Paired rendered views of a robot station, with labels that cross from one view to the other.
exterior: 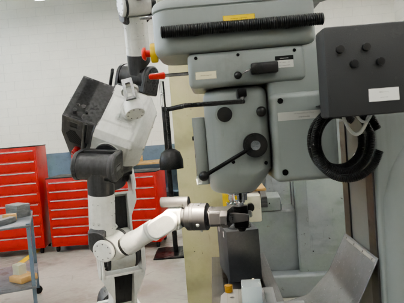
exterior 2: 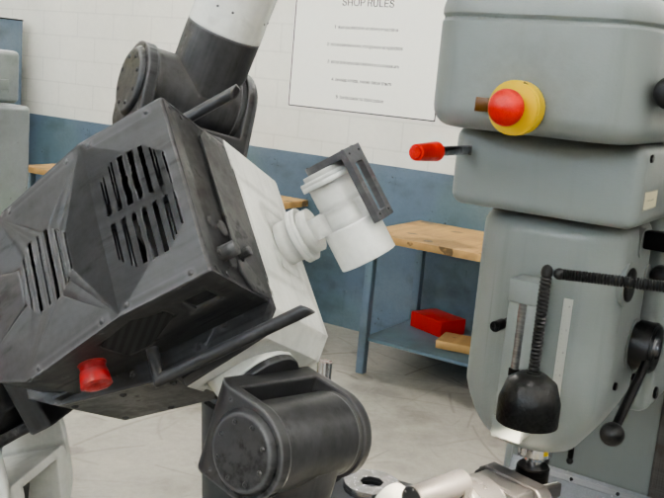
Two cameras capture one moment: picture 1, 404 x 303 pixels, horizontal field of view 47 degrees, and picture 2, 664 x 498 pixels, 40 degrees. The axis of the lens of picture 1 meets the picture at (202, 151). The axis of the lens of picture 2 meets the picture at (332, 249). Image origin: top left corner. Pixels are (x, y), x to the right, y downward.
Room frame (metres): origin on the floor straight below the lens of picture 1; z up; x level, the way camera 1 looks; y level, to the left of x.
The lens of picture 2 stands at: (1.09, 1.08, 1.78)
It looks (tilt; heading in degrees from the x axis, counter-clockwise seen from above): 11 degrees down; 301
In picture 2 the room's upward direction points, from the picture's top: 5 degrees clockwise
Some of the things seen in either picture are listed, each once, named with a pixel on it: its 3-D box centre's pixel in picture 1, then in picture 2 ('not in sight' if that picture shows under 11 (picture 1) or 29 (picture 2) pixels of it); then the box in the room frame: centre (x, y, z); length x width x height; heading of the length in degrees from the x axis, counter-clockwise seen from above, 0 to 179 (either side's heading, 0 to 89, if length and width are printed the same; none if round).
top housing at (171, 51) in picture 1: (231, 30); (591, 72); (1.44, -0.12, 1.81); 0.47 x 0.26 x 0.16; 89
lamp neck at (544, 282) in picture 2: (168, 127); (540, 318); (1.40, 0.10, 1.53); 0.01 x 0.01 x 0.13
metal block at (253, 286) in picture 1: (251, 294); not in sight; (1.20, -0.10, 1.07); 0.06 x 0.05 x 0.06; 176
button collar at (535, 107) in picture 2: (154, 53); (516, 108); (1.45, 0.12, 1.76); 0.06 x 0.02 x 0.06; 179
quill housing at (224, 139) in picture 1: (236, 139); (554, 323); (1.44, -0.11, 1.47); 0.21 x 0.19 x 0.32; 179
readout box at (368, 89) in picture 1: (364, 71); not in sight; (1.10, -0.40, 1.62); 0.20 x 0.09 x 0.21; 89
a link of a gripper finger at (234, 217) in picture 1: (238, 217); (548, 495); (1.41, -0.10, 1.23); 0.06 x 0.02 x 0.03; 74
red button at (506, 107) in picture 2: (146, 53); (508, 107); (1.45, 0.15, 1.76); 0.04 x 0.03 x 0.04; 179
